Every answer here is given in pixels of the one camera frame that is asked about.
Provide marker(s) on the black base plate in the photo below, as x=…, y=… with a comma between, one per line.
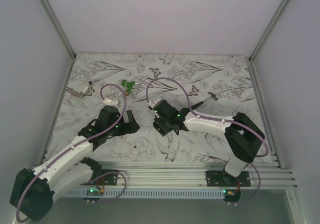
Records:
x=105, y=177
x=219, y=178

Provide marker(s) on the right small circuit board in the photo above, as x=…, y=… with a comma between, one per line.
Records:
x=231, y=192

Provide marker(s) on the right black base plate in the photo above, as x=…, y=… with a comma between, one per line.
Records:
x=219, y=178

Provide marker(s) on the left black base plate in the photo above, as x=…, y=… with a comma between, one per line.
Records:
x=105, y=177

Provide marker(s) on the hammer with black handle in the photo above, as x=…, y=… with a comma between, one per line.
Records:
x=211, y=96

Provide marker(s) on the green connector part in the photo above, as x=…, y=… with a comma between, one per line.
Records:
x=129, y=85

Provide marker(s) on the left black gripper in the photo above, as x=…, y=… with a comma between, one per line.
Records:
x=133, y=126

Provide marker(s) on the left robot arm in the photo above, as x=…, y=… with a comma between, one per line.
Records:
x=36, y=190

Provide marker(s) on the black fuse box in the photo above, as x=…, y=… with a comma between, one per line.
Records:
x=161, y=127

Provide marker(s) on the small circuit board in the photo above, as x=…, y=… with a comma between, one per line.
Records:
x=95, y=192
x=231, y=192

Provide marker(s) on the aluminium frame post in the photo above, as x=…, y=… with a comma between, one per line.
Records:
x=58, y=28
x=270, y=27

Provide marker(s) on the left aluminium frame post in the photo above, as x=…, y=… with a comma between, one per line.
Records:
x=58, y=28

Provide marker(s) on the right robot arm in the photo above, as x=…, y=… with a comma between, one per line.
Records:
x=239, y=132

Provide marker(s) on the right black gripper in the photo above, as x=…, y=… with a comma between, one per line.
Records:
x=157, y=116

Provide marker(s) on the floral patterned table mat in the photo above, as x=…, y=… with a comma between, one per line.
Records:
x=182, y=80

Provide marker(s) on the metal bracket with blue knob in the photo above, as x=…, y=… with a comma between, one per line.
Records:
x=82, y=90

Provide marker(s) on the left small circuit board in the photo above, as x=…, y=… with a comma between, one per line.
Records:
x=95, y=192

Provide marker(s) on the right aluminium frame post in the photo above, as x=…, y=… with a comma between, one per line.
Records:
x=270, y=27

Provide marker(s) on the grey slotted cable duct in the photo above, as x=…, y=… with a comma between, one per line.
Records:
x=151, y=193

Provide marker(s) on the aluminium rail beam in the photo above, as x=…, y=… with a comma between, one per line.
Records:
x=190, y=175

